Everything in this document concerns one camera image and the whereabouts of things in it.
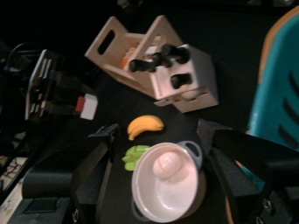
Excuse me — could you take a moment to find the yellow toy banana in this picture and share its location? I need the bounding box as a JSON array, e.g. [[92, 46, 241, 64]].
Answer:
[[126, 115, 166, 142]]

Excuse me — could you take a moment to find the teal plastic basket orange rim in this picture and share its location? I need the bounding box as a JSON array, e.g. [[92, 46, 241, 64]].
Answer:
[[233, 5, 299, 192]]

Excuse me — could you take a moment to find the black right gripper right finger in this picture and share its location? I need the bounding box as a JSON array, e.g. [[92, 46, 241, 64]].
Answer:
[[195, 118, 299, 224]]

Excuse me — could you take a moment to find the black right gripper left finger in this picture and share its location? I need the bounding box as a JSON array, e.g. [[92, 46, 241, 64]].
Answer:
[[70, 122, 120, 224]]

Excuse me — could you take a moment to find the orange toy food piece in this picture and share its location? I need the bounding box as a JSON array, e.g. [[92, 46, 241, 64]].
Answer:
[[122, 46, 140, 70]]

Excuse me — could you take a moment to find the light wooden crate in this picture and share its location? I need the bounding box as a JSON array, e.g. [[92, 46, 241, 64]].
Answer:
[[84, 15, 185, 99]]

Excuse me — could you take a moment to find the black-handled toy knife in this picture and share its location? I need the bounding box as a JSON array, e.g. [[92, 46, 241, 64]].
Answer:
[[170, 73, 194, 90], [154, 43, 193, 67], [127, 57, 160, 74]]

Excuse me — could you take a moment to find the salmon sushi toy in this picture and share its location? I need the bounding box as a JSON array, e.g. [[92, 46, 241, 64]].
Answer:
[[75, 93, 99, 121]]

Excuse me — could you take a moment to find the white pot lid with knob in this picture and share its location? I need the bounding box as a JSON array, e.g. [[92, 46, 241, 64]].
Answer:
[[131, 142, 202, 223]]

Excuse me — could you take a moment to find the green toy vegetable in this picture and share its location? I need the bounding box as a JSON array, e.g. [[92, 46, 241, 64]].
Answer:
[[122, 144, 152, 172]]

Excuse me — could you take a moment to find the white toy knife block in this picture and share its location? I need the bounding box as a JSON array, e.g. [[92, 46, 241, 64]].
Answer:
[[150, 43, 221, 114]]

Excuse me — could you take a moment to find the grey toy pot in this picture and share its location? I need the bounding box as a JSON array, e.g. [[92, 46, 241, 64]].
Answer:
[[130, 140, 209, 224]]

